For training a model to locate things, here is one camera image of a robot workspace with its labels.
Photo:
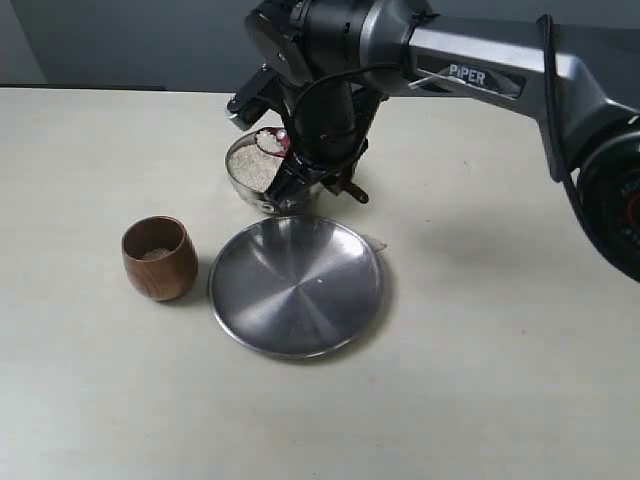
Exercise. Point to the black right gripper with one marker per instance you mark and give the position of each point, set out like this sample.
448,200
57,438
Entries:
327,122

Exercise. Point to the dark red wooden spoon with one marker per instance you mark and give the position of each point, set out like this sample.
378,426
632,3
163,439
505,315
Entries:
274,141

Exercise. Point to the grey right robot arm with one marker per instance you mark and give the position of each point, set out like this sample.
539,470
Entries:
328,65

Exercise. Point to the steel bowl of rice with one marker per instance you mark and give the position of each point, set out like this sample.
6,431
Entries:
251,171

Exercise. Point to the brown wooden cup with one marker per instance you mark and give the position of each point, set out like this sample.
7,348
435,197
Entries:
159,258

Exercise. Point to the clear tape scrap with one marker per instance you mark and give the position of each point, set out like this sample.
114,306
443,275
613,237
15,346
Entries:
375,244

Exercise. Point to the round steel plate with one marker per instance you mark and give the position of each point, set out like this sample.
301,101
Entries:
296,287

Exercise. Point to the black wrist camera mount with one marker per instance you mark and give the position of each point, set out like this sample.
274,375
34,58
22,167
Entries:
255,98

